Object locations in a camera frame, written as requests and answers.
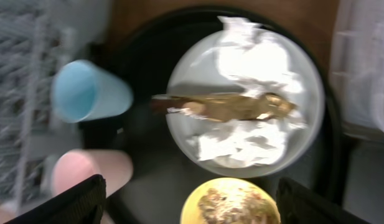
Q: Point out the round black tray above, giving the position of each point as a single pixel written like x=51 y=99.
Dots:
x=163 y=175

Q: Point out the pink plastic cup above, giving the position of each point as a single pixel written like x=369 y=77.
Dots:
x=75 y=166

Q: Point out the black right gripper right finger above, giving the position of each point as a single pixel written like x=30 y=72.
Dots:
x=299 y=205

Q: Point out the yellow bowl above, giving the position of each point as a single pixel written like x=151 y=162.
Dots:
x=191 y=212

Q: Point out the blue plastic cup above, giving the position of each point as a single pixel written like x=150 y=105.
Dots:
x=82 y=91

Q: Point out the clear plastic bin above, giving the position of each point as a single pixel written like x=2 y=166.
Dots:
x=357 y=67

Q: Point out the brown food scraps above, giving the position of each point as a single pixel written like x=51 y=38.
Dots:
x=242 y=206

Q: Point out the grey dishwasher rack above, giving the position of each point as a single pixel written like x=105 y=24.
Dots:
x=37 y=38

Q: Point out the white round plate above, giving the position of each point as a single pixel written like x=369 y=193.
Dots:
x=196 y=74

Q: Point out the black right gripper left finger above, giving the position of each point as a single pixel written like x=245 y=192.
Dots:
x=84 y=203

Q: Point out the white napkin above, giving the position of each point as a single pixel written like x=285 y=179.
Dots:
x=256 y=61

